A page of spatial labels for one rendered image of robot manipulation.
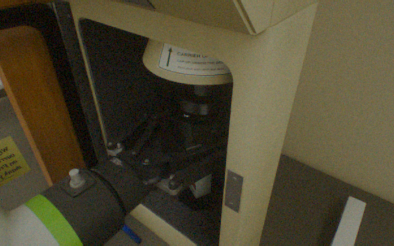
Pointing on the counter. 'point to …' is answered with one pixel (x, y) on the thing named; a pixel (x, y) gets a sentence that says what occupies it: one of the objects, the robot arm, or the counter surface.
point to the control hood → (218, 12)
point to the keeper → (233, 190)
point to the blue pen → (131, 234)
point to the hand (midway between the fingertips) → (201, 122)
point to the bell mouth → (184, 65)
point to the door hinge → (81, 74)
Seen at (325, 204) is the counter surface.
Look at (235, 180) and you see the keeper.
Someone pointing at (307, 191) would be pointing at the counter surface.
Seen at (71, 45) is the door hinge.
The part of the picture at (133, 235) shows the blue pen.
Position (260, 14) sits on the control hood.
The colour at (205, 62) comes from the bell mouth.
